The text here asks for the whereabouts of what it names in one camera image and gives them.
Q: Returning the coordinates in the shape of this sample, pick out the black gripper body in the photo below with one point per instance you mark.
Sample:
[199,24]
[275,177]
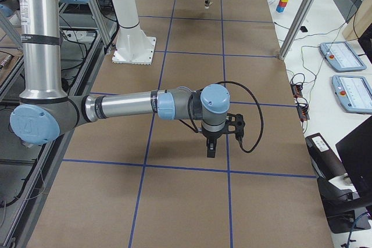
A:
[211,136]

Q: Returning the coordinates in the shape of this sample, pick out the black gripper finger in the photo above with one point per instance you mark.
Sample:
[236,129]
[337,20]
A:
[211,148]

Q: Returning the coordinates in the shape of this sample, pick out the blue wooden block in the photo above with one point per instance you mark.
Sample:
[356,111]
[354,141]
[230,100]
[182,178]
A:
[280,9]

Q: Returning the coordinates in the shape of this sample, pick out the red wooden block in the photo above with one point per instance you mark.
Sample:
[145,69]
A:
[282,4]

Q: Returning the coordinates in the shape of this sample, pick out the orange circuit board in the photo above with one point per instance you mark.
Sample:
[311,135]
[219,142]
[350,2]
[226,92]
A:
[301,102]

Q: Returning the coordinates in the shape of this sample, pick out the small black box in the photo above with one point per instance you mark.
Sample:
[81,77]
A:
[303,29]

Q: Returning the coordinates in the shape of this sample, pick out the black monitor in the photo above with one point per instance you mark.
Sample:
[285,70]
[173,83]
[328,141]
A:
[355,153]

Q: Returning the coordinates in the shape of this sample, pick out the upper teach pendant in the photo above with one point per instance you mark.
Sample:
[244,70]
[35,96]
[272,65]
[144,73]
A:
[341,56]

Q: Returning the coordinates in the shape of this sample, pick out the teach pendant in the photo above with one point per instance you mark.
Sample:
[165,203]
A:
[353,93]
[341,56]

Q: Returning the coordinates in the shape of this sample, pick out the lower teach pendant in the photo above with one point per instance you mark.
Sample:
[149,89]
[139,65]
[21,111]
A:
[353,93]

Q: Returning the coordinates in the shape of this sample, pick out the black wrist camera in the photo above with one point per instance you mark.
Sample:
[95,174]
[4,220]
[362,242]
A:
[234,124]

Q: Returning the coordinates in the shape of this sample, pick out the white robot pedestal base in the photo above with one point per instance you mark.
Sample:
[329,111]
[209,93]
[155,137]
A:
[132,45]

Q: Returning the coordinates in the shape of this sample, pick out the aluminium frame post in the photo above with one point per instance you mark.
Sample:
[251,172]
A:
[294,28]

